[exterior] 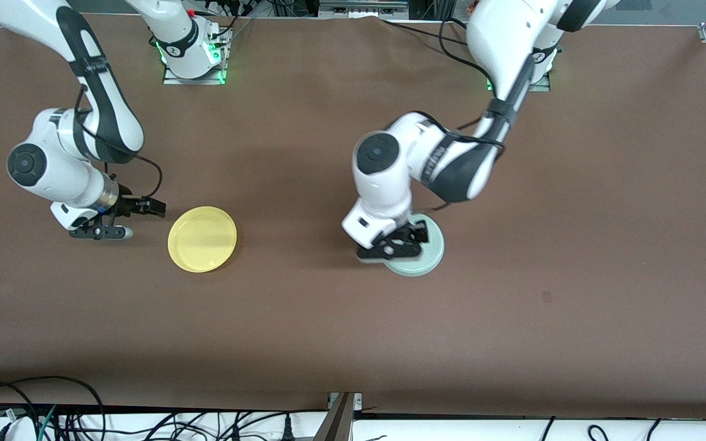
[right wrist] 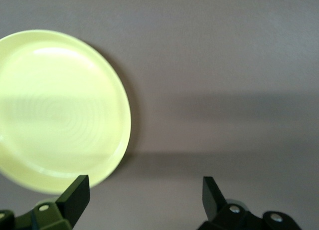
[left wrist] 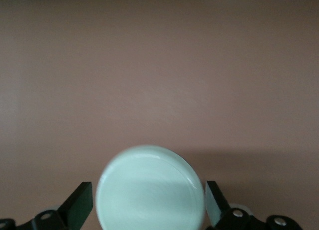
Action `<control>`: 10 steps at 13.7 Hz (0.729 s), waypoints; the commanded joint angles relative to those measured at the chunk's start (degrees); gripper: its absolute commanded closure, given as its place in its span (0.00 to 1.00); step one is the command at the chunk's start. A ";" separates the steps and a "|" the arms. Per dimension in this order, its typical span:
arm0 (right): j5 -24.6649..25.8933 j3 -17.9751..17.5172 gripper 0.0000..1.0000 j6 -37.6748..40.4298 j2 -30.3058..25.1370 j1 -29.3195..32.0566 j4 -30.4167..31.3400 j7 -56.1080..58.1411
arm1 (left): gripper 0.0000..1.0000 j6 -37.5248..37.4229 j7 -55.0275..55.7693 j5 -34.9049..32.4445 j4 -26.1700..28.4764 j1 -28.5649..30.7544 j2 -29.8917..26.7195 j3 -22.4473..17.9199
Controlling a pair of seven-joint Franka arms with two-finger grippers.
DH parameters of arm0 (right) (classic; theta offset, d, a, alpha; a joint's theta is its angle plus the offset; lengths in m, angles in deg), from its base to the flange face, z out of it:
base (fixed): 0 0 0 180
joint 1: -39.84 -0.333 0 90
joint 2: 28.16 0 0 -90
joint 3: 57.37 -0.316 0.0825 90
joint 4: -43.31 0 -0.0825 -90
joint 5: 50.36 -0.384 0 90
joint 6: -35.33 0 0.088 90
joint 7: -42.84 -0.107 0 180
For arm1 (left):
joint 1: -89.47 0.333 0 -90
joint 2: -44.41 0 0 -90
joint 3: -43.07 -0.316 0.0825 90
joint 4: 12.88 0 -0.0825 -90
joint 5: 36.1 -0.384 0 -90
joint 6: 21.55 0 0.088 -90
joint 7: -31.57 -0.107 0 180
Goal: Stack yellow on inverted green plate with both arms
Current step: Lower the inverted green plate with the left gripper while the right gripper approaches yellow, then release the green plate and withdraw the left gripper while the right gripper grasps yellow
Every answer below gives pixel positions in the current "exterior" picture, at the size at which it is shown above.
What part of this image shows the aluminium frame bar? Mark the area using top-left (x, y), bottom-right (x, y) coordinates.
top-left (319, 0), bottom-right (409, 19)

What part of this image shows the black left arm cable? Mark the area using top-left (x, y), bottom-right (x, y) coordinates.
top-left (411, 18), bottom-right (508, 214)

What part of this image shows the black cable to arm base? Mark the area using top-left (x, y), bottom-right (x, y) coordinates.
top-left (381, 17), bottom-right (471, 47)

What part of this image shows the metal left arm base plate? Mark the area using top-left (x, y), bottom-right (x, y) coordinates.
top-left (485, 72), bottom-right (553, 92)

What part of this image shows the aluminium profile strut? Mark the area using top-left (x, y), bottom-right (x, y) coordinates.
top-left (313, 392), bottom-right (363, 441)

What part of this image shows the black looping cable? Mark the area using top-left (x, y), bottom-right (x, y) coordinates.
top-left (0, 375), bottom-right (107, 441)

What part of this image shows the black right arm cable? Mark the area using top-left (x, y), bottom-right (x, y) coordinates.
top-left (74, 86), bottom-right (164, 200)

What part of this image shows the yellow round plate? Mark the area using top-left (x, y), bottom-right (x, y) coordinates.
top-left (168, 206), bottom-right (238, 273)

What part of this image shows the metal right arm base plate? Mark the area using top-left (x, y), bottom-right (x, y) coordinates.
top-left (163, 28), bottom-right (231, 85)

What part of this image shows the pale green round plate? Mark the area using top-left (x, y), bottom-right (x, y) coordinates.
top-left (384, 213), bottom-right (446, 277)

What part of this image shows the brown table cover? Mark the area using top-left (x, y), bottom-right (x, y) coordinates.
top-left (0, 11), bottom-right (706, 420)

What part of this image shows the green cable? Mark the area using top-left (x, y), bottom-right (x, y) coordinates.
top-left (37, 404), bottom-right (59, 441)

